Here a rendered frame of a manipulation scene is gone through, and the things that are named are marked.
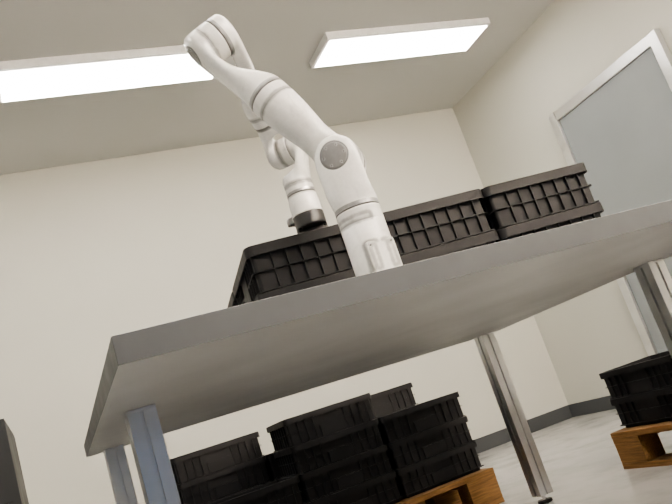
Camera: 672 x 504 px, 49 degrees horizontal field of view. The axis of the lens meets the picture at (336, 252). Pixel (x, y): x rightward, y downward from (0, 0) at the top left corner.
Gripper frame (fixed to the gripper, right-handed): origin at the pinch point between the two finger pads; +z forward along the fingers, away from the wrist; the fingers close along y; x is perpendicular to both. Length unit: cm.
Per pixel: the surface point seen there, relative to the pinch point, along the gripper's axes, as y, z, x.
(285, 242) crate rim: -8.5, -6.4, -10.0
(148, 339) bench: -37, 17, -70
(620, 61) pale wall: 259, -123, 224
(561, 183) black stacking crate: 63, -4, -2
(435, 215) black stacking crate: 27.9, -4.0, -6.3
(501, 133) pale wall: 232, -142, 357
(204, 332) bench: -30, 18, -68
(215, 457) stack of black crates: -43, 32, 167
